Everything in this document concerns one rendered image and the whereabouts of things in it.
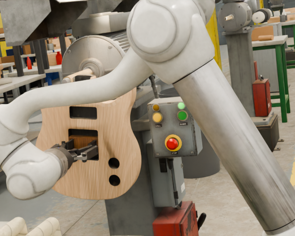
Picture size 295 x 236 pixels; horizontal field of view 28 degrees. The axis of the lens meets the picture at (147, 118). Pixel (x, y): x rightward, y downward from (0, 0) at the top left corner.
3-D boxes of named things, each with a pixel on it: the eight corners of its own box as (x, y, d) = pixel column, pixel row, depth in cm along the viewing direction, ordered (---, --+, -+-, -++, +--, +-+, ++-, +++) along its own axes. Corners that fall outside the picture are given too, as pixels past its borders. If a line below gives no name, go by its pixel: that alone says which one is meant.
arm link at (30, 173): (71, 169, 158) (37, 135, 159) (45, 188, 144) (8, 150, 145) (47, 195, 162) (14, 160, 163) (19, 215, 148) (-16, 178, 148)
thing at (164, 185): (163, 195, 248) (146, 68, 238) (188, 195, 245) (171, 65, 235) (154, 208, 234) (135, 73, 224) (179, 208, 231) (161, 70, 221)
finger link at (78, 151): (64, 150, 171) (68, 151, 170) (91, 142, 180) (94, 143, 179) (65, 163, 172) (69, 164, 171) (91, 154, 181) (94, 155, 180)
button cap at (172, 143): (169, 147, 207) (167, 136, 206) (180, 147, 206) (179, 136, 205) (166, 151, 203) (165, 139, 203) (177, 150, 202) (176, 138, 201)
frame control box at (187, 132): (159, 156, 234) (151, 92, 229) (212, 153, 227) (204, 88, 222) (141, 175, 211) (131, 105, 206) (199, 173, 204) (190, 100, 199)
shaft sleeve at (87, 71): (87, 66, 206) (94, 72, 206) (82, 73, 207) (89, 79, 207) (66, 74, 189) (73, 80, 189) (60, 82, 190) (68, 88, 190)
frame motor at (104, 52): (103, 91, 253) (94, 31, 248) (163, 85, 244) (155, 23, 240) (63, 111, 215) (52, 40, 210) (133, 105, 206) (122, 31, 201)
